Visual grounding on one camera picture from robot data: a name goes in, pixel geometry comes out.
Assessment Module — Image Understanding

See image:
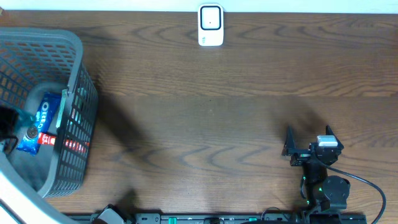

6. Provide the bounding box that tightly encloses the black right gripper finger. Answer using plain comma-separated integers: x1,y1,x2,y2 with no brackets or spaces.
282,126,295,156
325,125,344,150

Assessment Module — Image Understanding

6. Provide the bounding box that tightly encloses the teal mouthwash bottle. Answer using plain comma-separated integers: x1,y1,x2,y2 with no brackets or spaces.
14,109,36,131

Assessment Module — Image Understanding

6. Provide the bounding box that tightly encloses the blue Oreo cookie pack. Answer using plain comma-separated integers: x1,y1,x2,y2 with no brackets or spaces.
17,92,62,156

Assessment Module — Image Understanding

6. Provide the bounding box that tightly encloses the red Nescafe coffee stick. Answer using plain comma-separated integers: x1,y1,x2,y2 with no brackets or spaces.
37,132,90,153

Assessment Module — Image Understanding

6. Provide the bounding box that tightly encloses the mint green wipes pack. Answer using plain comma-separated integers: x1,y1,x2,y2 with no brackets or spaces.
56,89,68,128

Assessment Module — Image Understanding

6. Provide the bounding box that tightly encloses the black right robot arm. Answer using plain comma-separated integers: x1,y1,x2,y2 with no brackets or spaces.
282,126,351,213

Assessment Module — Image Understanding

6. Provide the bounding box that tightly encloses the white barcode scanner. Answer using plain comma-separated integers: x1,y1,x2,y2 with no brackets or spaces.
198,3,224,47

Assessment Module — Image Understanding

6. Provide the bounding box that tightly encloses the grey plastic shopping basket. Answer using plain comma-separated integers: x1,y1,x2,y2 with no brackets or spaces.
0,27,99,224

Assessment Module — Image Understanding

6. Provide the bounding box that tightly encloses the black cable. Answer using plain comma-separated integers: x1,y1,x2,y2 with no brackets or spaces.
323,164,387,224

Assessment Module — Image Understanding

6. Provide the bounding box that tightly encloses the black mounting rail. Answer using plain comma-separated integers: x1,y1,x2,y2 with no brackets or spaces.
62,212,368,224

